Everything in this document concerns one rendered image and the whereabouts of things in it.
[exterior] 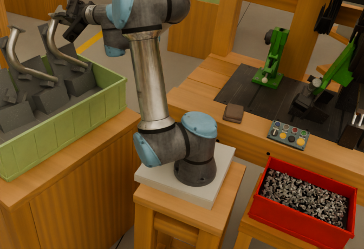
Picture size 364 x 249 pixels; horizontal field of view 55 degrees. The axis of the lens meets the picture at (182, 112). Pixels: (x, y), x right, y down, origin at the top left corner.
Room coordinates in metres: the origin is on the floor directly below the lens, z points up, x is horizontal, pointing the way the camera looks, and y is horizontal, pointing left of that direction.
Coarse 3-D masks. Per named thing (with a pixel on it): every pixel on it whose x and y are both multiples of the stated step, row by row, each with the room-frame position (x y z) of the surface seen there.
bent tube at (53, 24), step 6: (54, 24) 1.34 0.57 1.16; (48, 30) 1.32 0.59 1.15; (54, 30) 1.33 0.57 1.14; (48, 36) 1.30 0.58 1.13; (48, 42) 1.29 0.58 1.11; (54, 42) 1.31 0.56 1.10; (54, 48) 1.29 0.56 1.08; (54, 54) 1.29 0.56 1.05; (60, 54) 1.30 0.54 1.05; (66, 60) 1.32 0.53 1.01; (72, 60) 1.34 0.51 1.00; (78, 60) 1.38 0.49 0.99; (78, 66) 1.37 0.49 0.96; (84, 66) 1.39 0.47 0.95
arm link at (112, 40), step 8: (104, 32) 1.21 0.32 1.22; (112, 32) 1.20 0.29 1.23; (120, 32) 1.22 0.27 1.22; (104, 40) 1.20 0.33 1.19; (112, 40) 1.19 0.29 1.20; (120, 40) 1.20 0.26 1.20; (112, 48) 1.18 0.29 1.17; (120, 48) 1.20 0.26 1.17; (128, 48) 1.23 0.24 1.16; (112, 56) 1.18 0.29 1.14
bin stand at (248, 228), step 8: (256, 184) 0.93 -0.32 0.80; (248, 208) 0.81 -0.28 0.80; (248, 216) 0.78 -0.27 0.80; (240, 224) 0.75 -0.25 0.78; (248, 224) 0.75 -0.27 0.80; (256, 224) 0.75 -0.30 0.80; (264, 224) 0.75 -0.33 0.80; (240, 232) 0.76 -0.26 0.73; (248, 232) 0.74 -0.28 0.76; (256, 232) 0.73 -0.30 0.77; (264, 232) 0.72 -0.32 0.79; (272, 232) 0.72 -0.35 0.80; (280, 232) 0.73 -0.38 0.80; (240, 240) 0.75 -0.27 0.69; (248, 240) 0.74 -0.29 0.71; (264, 240) 0.72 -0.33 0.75; (272, 240) 0.71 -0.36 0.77; (280, 240) 0.70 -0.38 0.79; (288, 240) 0.70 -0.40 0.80; (296, 240) 0.70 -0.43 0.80; (240, 248) 0.75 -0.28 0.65; (280, 248) 0.70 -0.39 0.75; (288, 248) 0.69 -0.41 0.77; (296, 248) 0.68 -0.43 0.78; (304, 248) 0.68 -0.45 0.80; (312, 248) 0.68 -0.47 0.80; (320, 248) 0.68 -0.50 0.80
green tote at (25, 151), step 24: (48, 72) 1.43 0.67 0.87; (96, 72) 1.41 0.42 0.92; (96, 96) 1.16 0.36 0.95; (120, 96) 1.29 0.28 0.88; (48, 120) 0.97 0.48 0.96; (72, 120) 1.06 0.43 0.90; (96, 120) 1.16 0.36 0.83; (24, 144) 0.88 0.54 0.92; (48, 144) 0.96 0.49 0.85; (0, 168) 0.82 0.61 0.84; (24, 168) 0.86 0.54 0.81
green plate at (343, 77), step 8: (352, 48) 1.23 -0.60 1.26; (344, 56) 1.24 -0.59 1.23; (352, 56) 1.24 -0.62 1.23; (336, 64) 1.27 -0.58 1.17; (344, 64) 1.24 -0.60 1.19; (328, 72) 1.31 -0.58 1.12; (336, 72) 1.25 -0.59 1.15; (344, 72) 1.24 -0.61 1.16; (352, 72) 1.23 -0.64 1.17; (328, 80) 1.24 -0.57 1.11; (336, 80) 1.25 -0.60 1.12; (344, 80) 1.24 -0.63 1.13
